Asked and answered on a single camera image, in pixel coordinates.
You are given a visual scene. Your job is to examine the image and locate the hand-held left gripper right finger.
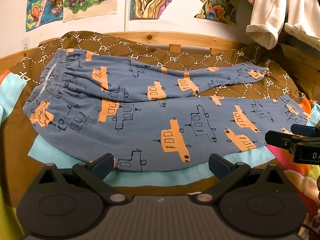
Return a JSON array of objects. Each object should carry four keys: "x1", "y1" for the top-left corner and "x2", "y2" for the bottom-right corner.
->
[{"x1": 194, "y1": 153, "x2": 286, "y2": 204}]

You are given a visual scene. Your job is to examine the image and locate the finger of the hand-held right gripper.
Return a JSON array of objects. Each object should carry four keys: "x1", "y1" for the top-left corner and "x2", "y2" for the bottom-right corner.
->
[
  {"x1": 265, "y1": 130, "x2": 301, "y2": 153},
  {"x1": 291, "y1": 124, "x2": 320, "y2": 143}
]

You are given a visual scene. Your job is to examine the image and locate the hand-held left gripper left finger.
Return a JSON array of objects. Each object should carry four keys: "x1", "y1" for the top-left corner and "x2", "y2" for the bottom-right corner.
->
[{"x1": 37, "y1": 153, "x2": 129, "y2": 204}]

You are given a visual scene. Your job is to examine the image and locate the blue pants with orange cars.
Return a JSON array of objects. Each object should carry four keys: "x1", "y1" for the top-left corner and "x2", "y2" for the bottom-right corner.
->
[{"x1": 22, "y1": 48, "x2": 312, "y2": 173}]

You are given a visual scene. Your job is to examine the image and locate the pink orange patterned cloth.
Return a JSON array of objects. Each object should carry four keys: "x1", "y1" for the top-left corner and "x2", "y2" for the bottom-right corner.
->
[{"x1": 267, "y1": 144, "x2": 320, "y2": 230}]

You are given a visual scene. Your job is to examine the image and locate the yellow-green cloth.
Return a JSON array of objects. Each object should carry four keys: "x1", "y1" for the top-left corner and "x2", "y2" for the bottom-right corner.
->
[{"x1": 0, "y1": 180, "x2": 27, "y2": 240}]

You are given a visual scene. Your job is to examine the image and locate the white hanging garment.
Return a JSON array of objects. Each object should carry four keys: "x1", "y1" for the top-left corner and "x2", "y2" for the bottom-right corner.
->
[{"x1": 246, "y1": 0, "x2": 320, "y2": 50}]

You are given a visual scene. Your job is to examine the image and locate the brown printed blanket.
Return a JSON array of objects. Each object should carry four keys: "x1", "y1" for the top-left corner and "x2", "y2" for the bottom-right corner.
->
[{"x1": 0, "y1": 31, "x2": 320, "y2": 205}]

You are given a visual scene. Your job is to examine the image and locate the wooden bed frame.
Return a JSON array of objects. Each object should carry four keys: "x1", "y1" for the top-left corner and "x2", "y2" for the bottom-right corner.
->
[{"x1": 0, "y1": 31, "x2": 320, "y2": 98}]

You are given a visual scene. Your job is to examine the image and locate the torn dark floral wall poster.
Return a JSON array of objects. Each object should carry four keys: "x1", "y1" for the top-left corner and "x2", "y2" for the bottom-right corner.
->
[{"x1": 191, "y1": 0, "x2": 238, "y2": 26}]

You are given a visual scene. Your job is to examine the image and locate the white wall pipe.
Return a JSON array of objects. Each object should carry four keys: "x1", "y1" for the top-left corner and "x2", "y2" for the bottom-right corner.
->
[{"x1": 123, "y1": 0, "x2": 131, "y2": 32}]

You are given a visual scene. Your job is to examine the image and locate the blue cartoon wall poster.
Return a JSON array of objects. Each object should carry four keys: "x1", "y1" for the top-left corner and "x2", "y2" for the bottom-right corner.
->
[{"x1": 25, "y1": 0, "x2": 65, "y2": 32}]

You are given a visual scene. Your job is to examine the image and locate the purple yellow wavy wall poster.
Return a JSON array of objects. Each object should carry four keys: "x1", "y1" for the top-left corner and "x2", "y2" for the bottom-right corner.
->
[{"x1": 130, "y1": 0, "x2": 193, "y2": 20}]

